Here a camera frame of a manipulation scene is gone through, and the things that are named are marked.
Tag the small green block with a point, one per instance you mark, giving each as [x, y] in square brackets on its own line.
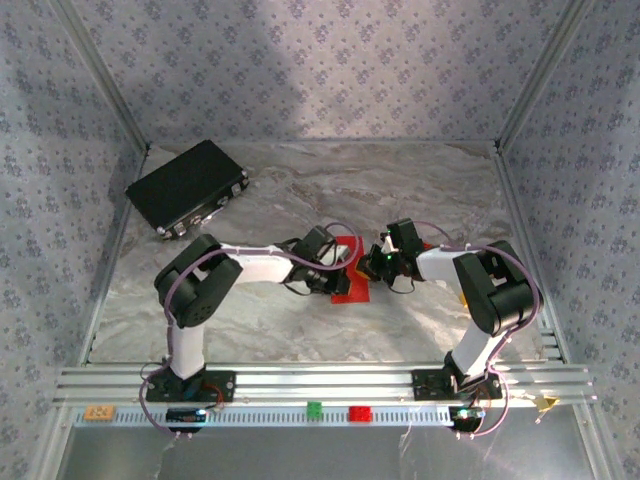
[314, 410]

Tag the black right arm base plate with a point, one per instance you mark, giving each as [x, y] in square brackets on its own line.
[425, 385]

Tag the orange tag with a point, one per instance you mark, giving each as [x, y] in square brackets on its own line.
[99, 413]

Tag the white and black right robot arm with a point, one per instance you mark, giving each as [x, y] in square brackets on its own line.
[475, 355]

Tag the black case with silver latches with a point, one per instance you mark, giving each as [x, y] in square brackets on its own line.
[185, 185]

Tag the small yellow object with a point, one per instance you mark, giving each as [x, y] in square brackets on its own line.
[464, 299]

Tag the brass coloured tag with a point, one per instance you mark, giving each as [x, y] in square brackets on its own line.
[545, 402]

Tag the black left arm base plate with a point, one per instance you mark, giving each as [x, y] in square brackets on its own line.
[220, 387]

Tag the aluminium mounting rail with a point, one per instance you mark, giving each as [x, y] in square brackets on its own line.
[320, 385]

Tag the red block on duct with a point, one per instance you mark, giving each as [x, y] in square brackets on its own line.
[360, 414]

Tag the aluminium frame bar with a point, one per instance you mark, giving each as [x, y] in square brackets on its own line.
[542, 75]
[116, 250]
[526, 240]

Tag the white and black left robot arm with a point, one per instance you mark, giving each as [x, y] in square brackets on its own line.
[260, 265]

